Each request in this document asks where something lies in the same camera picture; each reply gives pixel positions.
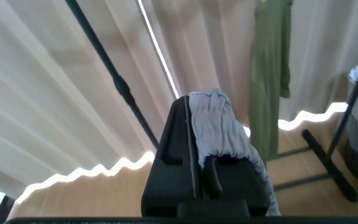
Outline black clothes rack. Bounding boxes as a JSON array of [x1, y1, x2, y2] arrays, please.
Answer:
[[65, 0, 358, 203]]

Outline beige curtain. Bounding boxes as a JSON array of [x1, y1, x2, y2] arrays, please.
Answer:
[[0, 0, 358, 200]]

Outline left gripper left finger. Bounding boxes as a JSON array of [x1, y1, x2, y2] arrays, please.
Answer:
[[140, 95, 203, 218]]

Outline green long-sleeved shirt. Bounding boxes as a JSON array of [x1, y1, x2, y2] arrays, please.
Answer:
[[249, 0, 293, 161]]

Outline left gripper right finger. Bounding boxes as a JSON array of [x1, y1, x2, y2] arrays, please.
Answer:
[[202, 154, 270, 217]]

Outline pale grey garment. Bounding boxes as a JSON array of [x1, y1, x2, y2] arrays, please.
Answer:
[[188, 88, 282, 217]]

